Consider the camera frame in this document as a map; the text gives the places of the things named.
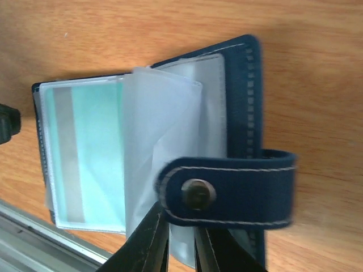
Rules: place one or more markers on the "aluminium frame rail front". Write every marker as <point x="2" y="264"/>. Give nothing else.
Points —
<point x="31" y="244"/>

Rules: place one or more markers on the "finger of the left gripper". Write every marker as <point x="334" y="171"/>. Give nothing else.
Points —
<point x="10" y="123"/>

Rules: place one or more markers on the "blue card holder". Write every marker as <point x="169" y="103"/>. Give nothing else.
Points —
<point x="191" y="138"/>

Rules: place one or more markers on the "teal credit card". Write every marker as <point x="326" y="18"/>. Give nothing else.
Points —
<point x="85" y="136"/>

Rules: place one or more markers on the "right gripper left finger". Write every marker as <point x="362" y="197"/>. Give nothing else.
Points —
<point x="147" y="248"/>

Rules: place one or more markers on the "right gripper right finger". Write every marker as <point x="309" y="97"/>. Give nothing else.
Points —
<point x="217" y="251"/>

